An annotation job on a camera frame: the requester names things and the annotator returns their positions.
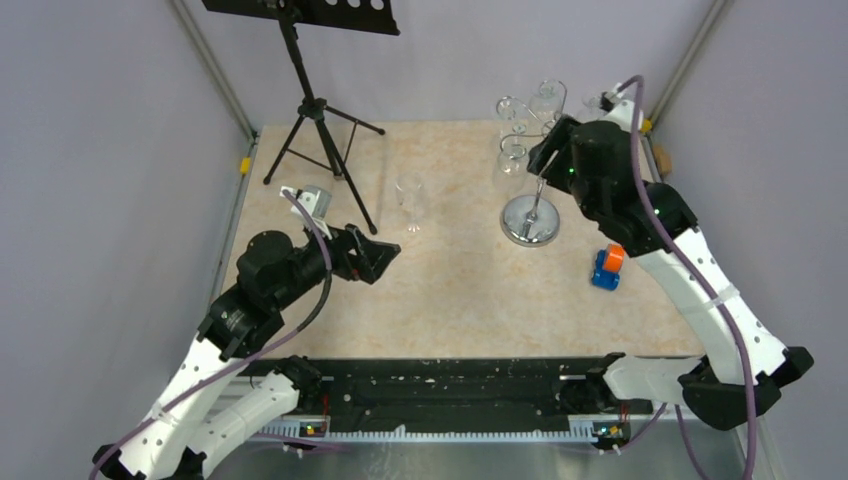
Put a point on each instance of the black music stand tripod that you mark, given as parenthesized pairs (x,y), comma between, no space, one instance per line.
(363,16)

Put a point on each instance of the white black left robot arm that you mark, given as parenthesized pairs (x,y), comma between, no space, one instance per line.
(280,289)

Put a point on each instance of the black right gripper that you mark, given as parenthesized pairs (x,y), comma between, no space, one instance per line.
(540,155)

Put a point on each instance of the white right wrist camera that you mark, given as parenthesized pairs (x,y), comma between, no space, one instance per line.
(609,99)

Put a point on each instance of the left rear wine glass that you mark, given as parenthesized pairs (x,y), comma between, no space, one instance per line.
(548,101)

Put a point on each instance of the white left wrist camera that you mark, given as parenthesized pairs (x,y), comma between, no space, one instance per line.
(309,205)

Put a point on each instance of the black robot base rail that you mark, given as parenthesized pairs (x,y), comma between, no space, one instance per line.
(460,400)

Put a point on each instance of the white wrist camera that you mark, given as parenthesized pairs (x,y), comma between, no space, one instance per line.
(609,99)
(309,205)

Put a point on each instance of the chrome wine glass rack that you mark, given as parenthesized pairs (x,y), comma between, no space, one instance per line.
(527,219)

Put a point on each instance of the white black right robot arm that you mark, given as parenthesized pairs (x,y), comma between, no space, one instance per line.
(744,367)

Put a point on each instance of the plain clear wine glass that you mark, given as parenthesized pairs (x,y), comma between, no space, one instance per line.
(509,169)

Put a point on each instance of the blue orange toy truck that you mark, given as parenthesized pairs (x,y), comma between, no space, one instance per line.
(607,267)

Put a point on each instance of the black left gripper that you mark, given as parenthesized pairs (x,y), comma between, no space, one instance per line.
(371,259)

